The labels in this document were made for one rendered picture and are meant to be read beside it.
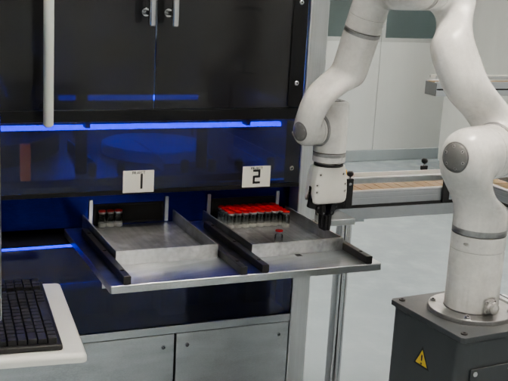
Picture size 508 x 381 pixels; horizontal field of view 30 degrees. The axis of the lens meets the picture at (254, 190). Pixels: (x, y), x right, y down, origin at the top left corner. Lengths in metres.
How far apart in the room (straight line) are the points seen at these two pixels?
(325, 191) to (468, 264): 0.47
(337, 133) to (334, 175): 0.11
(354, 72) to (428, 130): 6.24
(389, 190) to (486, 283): 0.92
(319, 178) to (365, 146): 5.84
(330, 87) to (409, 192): 0.82
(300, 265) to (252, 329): 0.49
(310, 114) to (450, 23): 0.40
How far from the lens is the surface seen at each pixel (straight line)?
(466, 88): 2.10
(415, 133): 8.47
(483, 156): 2.01
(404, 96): 8.34
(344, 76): 2.31
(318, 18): 2.65
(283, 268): 2.31
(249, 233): 2.58
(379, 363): 4.07
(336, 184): 2.42
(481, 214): 2.08
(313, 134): 2.31
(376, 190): 2.96
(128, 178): 2.51
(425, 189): 3.06
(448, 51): 2.11
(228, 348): 2.77
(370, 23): 2.27
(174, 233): 2.55
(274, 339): 2.82
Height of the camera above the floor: 1.59
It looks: 13 degrees down
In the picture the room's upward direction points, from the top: 3 degrees clockwise
